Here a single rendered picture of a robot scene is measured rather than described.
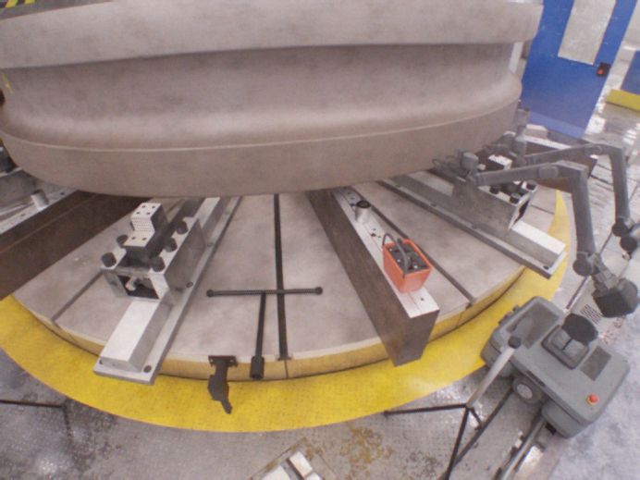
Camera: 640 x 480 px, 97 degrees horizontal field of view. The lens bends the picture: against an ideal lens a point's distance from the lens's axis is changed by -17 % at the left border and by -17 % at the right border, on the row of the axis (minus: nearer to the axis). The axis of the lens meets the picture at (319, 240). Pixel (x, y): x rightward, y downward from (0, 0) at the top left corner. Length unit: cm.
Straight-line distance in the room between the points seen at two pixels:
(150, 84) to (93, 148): 43
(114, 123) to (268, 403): 162
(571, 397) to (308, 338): 130
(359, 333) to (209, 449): 93
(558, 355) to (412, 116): 145
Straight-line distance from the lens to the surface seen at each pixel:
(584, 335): 190
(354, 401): 187
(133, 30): 155
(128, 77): 178
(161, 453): 193
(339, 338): 169
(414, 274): 132
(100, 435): 211
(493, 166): 234
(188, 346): 177
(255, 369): 157
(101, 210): 274
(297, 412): 185
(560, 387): 196
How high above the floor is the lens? 171
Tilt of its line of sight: 39 degrees down
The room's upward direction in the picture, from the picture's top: straight up
